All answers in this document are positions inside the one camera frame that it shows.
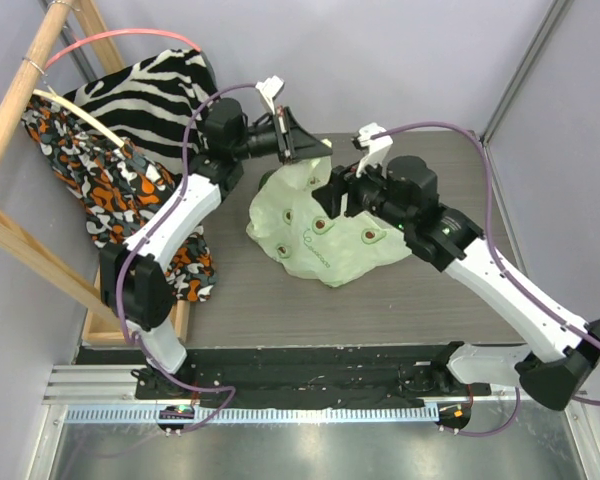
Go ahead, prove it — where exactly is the light green plastic bag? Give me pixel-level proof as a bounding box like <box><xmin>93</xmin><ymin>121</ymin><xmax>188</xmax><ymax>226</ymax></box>
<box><xmin>246</xmin><ymin>157</ymin><xmax>411</xmax><ymax>288</ymax></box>

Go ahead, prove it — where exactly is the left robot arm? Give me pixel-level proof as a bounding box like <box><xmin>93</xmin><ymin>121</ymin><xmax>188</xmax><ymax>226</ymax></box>
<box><xmin>100</xmin><ymin>98</ymin><xmax>332</xmax><ymax>383</ymax></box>

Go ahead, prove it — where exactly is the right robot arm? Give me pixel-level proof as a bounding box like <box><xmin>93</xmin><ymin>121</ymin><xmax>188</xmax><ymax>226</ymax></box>
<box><xmin>312</xmin><ymin>156</ymin><xmax>600</xmax><ymax>411</ymax></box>

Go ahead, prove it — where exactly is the dark green avocado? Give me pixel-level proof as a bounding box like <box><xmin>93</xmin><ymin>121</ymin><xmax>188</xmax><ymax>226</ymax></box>
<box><xmin>258</xmin><ymin>170</ymin><xmax>275</xmax><ymax>190</ymax></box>

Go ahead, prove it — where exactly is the zebra pattern cloth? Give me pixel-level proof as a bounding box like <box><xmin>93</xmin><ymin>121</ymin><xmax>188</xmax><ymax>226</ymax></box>
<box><xmin>64</xmin><ymin>49</ymin><xmax>217</xmax><ymax>174</ymax></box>

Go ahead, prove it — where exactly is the pink hanger hoop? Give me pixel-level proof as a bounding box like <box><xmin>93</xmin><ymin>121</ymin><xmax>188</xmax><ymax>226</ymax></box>
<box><xmin>44</xmin><ymin>28</ymin><xmax>205</xmax><ymax>72</ymax></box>

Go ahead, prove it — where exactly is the orange camouflage cloth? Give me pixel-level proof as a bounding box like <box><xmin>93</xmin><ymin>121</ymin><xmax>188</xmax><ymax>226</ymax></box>
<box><xmin>20</xmin><ymin>95</ymin><xmax>220</xmax><ymax>304</ymax></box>

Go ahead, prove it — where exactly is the cream hanger hoop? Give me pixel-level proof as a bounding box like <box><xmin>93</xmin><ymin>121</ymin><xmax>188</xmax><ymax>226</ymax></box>
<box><xmin>33</xmin><ymin>89</ymin><xmax>125</xmax><ymax>148</ymax></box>

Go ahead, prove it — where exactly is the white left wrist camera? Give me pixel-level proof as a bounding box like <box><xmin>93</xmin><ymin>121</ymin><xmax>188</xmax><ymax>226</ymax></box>
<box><xmin>255</xmin><ymin>75</ymin><xmax>285</xmax><ymax>114</ymax></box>

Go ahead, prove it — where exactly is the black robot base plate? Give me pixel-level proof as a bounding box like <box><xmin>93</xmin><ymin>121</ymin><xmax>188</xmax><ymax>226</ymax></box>
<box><xmin>74</xmin><ymin>341</ymin><xmax>521</xmax><ymax>407</ymax></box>

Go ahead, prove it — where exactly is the slotted cable duct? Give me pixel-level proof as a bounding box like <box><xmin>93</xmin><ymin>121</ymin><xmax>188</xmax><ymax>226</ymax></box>
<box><xmin>65</xmin><ymin>403</ymin><xmax>439</xmax><ymax>425</ymax></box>

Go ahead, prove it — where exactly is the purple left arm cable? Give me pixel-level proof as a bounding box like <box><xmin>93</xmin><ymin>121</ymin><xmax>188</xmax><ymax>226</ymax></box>
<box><xmin>115</xmin><ymin>81</ymin><xmax>261</xmax><ymax>434</ymax></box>

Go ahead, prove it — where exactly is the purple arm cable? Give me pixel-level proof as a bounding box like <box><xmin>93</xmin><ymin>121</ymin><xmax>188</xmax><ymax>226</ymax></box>
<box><xmin>374</xmin><ymin>119</ymin><xmax>600</xmax><ymax>437</ymax></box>
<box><xmin>115</xmin><ymin>81</ymin><xmax>261</xmax><ymax>434</ymax></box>

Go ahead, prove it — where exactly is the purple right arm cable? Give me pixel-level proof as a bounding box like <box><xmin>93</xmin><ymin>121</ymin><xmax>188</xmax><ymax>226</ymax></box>
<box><xmin>374</xmin><ymin>119</ymin><xmax>600</xmax><ymax>437</ymax></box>

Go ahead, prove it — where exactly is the wooden clothes rack frame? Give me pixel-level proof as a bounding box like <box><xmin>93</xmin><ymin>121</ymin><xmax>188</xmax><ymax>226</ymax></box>
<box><xmin>0</xmin><ymin>0</ymin><xmax>191</xmax><ymax>344</ymax></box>

